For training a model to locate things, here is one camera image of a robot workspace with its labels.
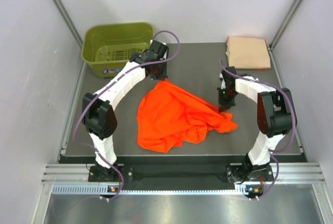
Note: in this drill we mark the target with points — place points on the right aluminium corner post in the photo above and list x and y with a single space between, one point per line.
285 23

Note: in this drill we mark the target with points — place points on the aluminium corner post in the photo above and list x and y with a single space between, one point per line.
69 23
285 23

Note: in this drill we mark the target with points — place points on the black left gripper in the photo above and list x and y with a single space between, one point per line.
160 77

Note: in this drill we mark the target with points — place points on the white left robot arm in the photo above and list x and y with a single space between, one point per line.
100 119

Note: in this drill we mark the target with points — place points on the folded orange t shirt underneath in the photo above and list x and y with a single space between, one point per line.
262 69

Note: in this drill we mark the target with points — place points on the white slotted cable duct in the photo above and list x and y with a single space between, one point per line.
111 190

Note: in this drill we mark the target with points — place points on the left aluminium corner post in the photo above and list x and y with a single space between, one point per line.
69 23

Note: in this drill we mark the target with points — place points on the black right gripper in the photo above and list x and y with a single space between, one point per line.
223 105

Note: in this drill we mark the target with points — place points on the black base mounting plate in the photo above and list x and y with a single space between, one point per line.
222 173

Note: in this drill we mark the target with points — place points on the green plastic basket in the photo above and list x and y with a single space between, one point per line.
107 48

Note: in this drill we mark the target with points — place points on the folded beige t shirt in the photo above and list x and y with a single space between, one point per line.
247 53

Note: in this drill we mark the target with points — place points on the orange t shirt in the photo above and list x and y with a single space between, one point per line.
168 116

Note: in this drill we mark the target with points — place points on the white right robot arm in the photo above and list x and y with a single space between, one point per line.
276 118

